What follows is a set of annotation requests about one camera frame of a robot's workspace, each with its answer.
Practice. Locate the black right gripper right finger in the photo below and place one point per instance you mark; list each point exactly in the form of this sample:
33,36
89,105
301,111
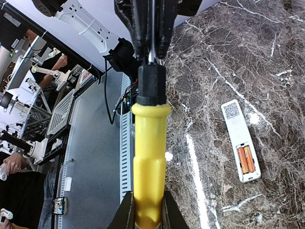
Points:
171,215

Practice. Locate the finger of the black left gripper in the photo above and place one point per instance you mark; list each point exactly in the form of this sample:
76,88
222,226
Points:
134,15
166,13

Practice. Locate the white slotted cable duct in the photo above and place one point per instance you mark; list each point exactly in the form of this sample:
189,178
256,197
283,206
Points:
125,151

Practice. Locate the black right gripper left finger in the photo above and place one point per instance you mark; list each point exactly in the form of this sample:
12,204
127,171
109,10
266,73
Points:
125,216

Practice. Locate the yellow handled screwdriver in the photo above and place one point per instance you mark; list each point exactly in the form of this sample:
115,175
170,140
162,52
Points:
150,112

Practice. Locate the smartphone on bench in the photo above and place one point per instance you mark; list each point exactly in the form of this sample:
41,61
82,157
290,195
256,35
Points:
59,206

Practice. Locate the orange battery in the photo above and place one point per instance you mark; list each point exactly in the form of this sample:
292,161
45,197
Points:
249,159
243,160

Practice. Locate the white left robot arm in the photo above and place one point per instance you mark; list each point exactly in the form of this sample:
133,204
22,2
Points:
90,28

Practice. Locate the person in black shirt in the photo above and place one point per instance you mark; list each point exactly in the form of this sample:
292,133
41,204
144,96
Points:
27,195

